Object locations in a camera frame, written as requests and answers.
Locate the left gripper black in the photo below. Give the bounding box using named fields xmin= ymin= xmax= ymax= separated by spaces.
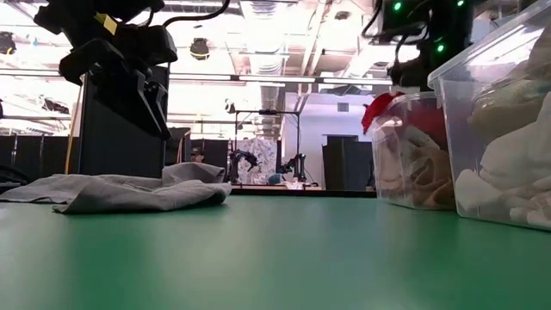
xmin=59 ymin=37 xmax=171 ymax=140

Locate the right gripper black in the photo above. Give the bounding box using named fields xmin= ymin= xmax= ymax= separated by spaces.
xmin=387 ymin=55 xmax=436 ymax=92

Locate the red towel white tag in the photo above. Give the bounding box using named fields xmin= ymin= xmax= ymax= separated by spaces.
xmin=361 ymin=91 xmax=408 ymax=135

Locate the clear plastic bin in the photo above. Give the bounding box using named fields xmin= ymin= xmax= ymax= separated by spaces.
xmin=427 ymin=0 xmax=551 ymax=233
xmin=369 ymin=91 xmax=458 ymax=212

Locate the plain grey towel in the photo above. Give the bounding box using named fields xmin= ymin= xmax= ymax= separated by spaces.
xmin=0 ymin=162 xmax=233 ymax=215

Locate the white red-striped towel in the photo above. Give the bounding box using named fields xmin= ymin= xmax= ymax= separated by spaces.
xmin=454 ymin=167 xmax=551 ymax=229

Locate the low black partition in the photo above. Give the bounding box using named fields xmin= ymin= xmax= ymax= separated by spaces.
xmin=0 ymin=134 xmax=81 ymax=180
xmin=165 ymin=127 xmax=230 ymax=170

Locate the black dome ceiling lamp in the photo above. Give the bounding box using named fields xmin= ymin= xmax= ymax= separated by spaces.
xmin=189 ymin=37 xmax=211 ymax=61
xmin=0 ymin=30 xmax=17 ymax=56

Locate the yellow tape label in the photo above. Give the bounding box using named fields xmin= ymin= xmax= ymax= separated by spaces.
xmin=94 ymin=12 xmax=119 ymax=36

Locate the black background partition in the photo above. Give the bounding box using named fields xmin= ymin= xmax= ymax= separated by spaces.
xmin=321 ymin=134 xmax=375 ymax=191

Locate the long horizontal light bar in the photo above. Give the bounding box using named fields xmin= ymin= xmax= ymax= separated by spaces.
xmin=0 ymin=67 xmax=393 ymax=86

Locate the white patterned sheet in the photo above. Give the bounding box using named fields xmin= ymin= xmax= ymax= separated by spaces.
xmin=234 ymin=137 xmax=279 ymax=186

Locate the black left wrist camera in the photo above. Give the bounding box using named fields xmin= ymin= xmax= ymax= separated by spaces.
xmin=124 ymin=24 xmax=178 ymax=68

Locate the black left camera cable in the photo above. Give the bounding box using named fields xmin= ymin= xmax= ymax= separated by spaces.
xmin=162 ymin=0 xmax=232 ymax=28

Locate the black background rig frame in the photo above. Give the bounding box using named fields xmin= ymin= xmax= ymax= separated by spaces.
xmin=234 ymin=109 xmax=301 ymax=186

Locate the corrugated silver ventilation duct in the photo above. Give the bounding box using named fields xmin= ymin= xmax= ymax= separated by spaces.
xmin=240 ymin=0 xmax=288 ymax=139

